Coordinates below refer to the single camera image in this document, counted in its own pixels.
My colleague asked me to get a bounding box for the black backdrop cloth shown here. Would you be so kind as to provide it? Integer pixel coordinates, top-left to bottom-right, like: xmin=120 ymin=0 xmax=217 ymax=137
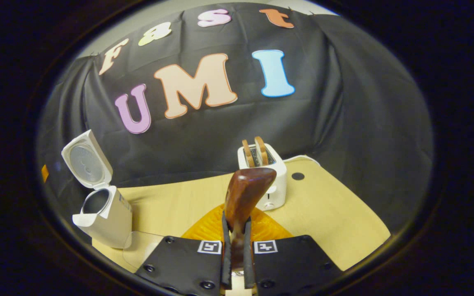
xmin=35 ymin=2 xmax=435 ymax=235

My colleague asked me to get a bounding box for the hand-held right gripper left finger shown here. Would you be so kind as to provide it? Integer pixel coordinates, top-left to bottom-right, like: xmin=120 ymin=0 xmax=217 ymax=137
xmin=135 ymin=204 xmax=231 ymax=296

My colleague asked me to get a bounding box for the clear box of white rice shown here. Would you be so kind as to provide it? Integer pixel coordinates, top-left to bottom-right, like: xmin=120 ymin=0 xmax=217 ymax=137
xmin=123 ymin=230 xmax=165 ymax=270

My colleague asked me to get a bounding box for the white rice cooker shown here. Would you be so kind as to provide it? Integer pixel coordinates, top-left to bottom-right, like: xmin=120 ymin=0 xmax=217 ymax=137
xmin=61 ymin=129 xmax=133 ymax=249

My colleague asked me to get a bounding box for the brown wooden spoon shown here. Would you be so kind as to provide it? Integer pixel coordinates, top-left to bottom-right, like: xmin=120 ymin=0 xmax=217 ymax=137
xmin=223 ymin=167 xmax=277 ymax=276

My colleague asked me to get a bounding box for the toast bread slice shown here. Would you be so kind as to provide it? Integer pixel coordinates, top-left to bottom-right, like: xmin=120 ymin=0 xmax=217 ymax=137
xmin=242 ymin=139 xmax=256 ymax=168
xmin=254 ymin=136 xmax=270 ymax=167

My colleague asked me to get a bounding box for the white toaster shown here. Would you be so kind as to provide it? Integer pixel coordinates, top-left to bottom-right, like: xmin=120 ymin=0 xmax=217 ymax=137
xmin=237 ymin=143 xmax=288 ymax=211

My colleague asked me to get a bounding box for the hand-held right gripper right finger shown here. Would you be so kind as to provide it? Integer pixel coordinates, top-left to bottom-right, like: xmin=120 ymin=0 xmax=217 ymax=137
xmin=243 ymin=206 xmax=342 ymax=296

